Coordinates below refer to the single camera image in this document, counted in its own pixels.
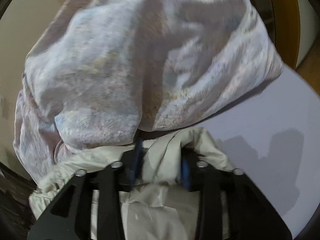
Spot cream puffer jacket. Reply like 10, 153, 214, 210
29, 127, 234, 239

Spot pale pink floral quilt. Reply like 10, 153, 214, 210
14, 0, 284, 182

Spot wooden wall shelf niche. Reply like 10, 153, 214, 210
251, 0, 319, 92

